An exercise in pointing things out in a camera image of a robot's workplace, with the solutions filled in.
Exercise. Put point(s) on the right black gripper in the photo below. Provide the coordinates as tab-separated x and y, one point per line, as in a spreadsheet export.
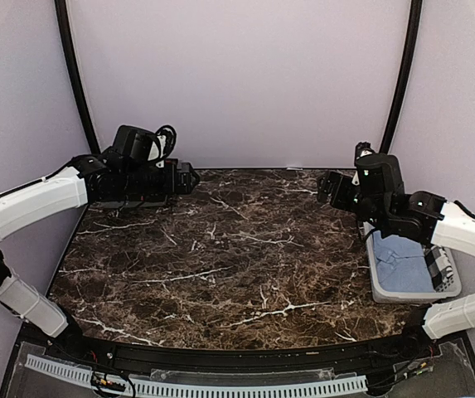
338	199

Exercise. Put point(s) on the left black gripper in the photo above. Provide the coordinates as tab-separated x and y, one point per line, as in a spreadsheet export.
171	186

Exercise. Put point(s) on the light blue long sleeve shirt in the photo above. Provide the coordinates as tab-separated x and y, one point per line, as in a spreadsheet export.
400	265

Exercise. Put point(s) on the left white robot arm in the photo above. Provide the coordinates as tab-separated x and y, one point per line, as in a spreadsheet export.
84	180

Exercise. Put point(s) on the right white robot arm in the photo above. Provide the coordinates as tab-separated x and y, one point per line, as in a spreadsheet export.
379	198

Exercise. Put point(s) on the black white checkered shirt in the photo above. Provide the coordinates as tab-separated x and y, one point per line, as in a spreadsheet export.
440	268

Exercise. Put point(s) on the grey plastic laundry basket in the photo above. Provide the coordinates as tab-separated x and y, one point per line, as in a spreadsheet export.
382	296

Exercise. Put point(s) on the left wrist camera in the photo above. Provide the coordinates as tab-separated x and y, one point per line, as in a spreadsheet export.
144	146

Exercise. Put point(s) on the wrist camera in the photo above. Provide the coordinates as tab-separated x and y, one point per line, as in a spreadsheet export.
376	170
144	146

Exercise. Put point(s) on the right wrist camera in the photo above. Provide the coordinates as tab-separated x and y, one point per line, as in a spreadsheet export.
376	170

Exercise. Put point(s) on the black front rail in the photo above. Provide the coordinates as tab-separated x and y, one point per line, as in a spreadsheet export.
374	356

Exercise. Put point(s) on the right black frame post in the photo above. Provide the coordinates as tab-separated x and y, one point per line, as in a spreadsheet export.
406	61

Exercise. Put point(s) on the black frame post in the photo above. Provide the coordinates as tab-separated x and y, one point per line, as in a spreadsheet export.
68	47
406	61

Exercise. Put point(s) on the white slotted cable duct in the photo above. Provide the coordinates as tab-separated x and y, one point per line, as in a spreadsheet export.
83	376

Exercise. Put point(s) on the left black frame post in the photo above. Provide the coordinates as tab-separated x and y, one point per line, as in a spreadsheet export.
68	47

